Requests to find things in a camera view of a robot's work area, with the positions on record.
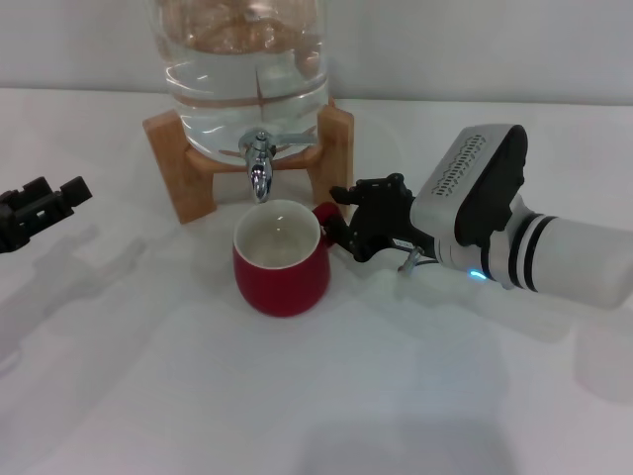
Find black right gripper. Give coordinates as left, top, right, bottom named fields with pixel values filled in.
left=320, top=172, right=436, bottom=263

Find red cup with white inside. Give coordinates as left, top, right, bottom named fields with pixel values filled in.
left=231, top=199, right=348, bottom=319

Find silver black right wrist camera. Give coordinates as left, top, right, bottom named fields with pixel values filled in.
left=409, top=124, right=529, bottom=247

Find wooden dispenser stand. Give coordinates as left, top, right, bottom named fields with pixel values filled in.
left=142, top=97, right=356, bottom=227

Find chrome dispenser faucet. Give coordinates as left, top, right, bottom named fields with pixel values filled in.
left=237, top=127, right=317, bottom=205

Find clear glass water dispenser jar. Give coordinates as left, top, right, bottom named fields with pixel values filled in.
left=145, top=0, right=331, bottom=165

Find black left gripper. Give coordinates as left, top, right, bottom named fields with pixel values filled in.
left=0, top=174, right=94, bottom=254

